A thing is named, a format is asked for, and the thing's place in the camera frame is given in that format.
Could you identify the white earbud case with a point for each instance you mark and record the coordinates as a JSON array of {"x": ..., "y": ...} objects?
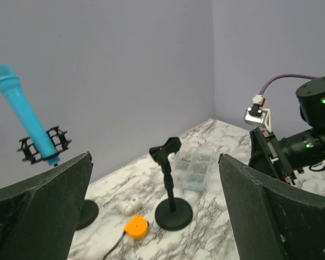
[{"x": 130, "y": 207}]

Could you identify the black round base clip stand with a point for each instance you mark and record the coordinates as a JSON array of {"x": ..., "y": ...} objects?
[{"x": 171, "y": 214}]

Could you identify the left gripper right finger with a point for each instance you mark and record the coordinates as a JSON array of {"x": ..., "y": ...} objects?
[{"x": 271, "y": 219}]

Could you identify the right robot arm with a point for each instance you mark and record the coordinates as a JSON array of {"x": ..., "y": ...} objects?
[{"x": 307, "y": 148}]

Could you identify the blue microphone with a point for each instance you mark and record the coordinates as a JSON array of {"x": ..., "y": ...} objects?
[{"x": 11, "y": 89}]

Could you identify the clear plastic screw box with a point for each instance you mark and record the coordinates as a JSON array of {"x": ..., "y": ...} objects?
[{"x": 190, "y": 168}]

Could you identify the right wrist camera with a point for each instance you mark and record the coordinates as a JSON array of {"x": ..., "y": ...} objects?
[{"x": 257, "y": 115}]

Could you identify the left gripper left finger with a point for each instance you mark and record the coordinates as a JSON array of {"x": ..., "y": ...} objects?
[{"x": 38, "y": 216}]

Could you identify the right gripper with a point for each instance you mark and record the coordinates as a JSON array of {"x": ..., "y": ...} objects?
[{"x": 267, "y": 156}]

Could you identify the orange tape measure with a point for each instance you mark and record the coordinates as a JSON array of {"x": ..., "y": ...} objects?
[{"x": 137, "y": 228}]

